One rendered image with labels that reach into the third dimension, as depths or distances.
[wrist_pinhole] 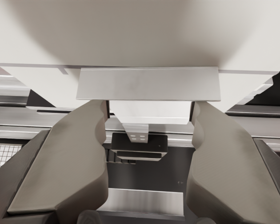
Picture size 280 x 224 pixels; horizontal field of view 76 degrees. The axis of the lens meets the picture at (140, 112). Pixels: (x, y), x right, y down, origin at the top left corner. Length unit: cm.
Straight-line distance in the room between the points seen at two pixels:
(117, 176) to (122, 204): 51
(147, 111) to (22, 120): 41
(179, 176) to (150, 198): 51
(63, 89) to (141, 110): 8
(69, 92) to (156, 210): 14
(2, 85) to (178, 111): 22
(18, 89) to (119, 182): 52
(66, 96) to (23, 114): 37
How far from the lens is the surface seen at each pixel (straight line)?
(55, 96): 18
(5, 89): 29
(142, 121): 22
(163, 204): 20
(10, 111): 57
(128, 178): 70
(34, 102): 24
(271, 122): 54
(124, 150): 38
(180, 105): 17
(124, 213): 20
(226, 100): 17
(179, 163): 71
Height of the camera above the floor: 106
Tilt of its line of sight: 18 degrees down
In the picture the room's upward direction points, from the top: 177 degrees counter-clockwise
